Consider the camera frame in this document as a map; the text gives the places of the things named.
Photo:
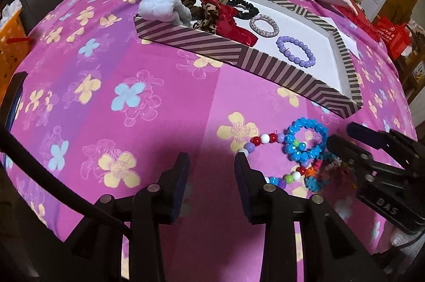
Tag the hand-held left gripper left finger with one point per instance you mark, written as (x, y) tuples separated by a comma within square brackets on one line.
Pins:
[(181, 189)]

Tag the red satin hair bow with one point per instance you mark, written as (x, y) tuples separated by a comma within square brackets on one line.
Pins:
[(232, 23)]

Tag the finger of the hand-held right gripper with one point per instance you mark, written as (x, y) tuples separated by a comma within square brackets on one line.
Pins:
[(365, 132), (345, 149)]

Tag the white crumpled tissue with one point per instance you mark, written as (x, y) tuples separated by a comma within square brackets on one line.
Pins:
[(11, 9)]

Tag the orange plastic basket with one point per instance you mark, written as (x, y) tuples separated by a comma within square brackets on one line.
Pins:
[(10, 49)]

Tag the white paper sheet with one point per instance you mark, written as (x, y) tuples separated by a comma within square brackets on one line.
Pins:
[(347, 43)]

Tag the red gift bags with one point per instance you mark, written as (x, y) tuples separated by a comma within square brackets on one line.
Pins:
[(395, 36)]

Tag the leopard print hair bow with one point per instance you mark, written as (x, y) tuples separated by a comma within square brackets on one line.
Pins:
[(206, 16)]

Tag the dark phone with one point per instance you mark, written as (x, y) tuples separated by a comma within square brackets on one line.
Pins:
[(13, 92)]

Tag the white fluffy scrunchie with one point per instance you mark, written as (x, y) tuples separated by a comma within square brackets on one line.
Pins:
[(159, 8)]

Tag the striped cardboard box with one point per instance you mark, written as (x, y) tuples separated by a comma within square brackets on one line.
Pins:
[(265, 66)]

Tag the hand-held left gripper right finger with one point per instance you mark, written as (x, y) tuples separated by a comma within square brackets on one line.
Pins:
[(240, 182)]

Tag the black scrunchie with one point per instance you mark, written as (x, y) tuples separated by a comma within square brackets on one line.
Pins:
[(249, 8)]

